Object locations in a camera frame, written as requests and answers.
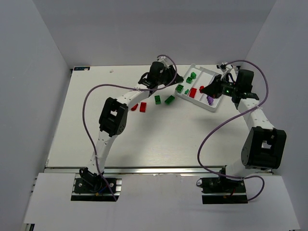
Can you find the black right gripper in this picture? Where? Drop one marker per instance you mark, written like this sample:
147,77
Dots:
218,84

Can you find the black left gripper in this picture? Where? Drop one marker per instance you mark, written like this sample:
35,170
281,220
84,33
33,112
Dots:
172,74

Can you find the green square lego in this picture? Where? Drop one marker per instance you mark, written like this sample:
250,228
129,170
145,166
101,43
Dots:
179,88
189,80

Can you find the purple small lego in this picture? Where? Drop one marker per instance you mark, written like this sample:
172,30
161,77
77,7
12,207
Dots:
210,100

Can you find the red square lego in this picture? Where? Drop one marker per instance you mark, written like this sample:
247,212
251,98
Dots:
201,88

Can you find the small red lego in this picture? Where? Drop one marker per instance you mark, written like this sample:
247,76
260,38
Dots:
192,92

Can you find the green long lego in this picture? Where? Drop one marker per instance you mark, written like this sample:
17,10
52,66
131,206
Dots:
169,100

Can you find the red rectangular lego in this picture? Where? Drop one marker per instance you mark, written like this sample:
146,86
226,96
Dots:
143,106

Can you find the red round lego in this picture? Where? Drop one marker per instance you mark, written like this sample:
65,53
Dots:
134,107

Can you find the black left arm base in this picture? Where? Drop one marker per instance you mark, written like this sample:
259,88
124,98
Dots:
83,192

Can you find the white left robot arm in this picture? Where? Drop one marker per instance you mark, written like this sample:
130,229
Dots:
113,118

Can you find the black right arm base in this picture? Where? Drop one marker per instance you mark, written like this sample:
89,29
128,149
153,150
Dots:
222,191

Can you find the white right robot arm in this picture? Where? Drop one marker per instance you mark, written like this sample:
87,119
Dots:
264,145

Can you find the white divided tray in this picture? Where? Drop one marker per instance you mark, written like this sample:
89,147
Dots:
204,78

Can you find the green lego centre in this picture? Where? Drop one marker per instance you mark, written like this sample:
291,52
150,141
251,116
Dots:
157,99

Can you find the blue table label left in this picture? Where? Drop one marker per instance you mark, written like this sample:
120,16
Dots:
81,68

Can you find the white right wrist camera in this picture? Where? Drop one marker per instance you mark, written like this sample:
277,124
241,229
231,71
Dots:
225,68

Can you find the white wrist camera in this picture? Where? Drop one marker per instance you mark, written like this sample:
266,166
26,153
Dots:
163,59
225,68

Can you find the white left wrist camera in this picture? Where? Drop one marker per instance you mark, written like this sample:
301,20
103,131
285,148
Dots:
163,59

